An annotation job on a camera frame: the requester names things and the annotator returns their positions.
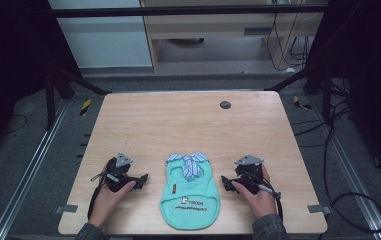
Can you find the aluminium floor rail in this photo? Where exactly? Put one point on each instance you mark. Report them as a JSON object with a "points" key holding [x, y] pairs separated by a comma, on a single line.
{"points": [[354, 173], [28, 170]]}

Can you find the grey round table grommet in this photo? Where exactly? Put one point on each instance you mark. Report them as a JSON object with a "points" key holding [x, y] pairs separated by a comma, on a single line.
{"points": [[225, 105]]}

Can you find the person's left hand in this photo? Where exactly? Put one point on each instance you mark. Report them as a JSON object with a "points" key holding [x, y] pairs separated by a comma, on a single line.
{"points": [[106, 205]]}

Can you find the mint green pet shirt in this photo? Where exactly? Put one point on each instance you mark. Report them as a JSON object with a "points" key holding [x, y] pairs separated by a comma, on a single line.
{"points": [[189, 203]]}

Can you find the grey metal table bracket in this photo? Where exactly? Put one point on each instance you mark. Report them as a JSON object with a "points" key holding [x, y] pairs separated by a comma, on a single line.
{"points": [[66, 209], [319, 209]]}

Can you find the light wooden desk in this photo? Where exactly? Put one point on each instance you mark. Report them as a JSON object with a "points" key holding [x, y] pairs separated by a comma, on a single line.
{"points": [[211, 23]]}

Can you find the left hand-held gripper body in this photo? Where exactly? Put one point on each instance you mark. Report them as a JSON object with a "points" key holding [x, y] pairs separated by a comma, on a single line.
{"points": [[122, 173]]}

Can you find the black metal stand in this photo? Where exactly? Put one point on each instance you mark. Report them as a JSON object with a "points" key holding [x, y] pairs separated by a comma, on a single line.
{"points": [[50, 96], [326, 93]]}

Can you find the white cabinet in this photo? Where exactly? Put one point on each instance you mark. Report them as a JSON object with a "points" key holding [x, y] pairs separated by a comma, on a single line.
{"points": [[104, 40]]}

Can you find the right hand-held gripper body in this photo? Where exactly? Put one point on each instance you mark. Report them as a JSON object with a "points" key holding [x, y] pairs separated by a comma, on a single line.
{"points": [[249, 171]]}

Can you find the person's right hand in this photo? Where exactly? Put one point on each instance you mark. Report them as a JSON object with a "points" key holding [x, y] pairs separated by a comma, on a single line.
{"points": [[261, 205]]}

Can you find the black horizontal frame bar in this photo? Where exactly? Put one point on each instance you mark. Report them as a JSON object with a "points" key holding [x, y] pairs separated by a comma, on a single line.
{"points": [[178, 10]]}

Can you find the yellow black striped tape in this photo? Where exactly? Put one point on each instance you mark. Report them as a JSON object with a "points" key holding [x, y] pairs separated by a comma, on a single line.
{"points": [[300, 103], [85, 107]]}

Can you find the dark curtain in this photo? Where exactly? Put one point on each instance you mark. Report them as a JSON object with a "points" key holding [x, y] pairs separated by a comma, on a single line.
{"points": [[11, 66], [371, 83]]}

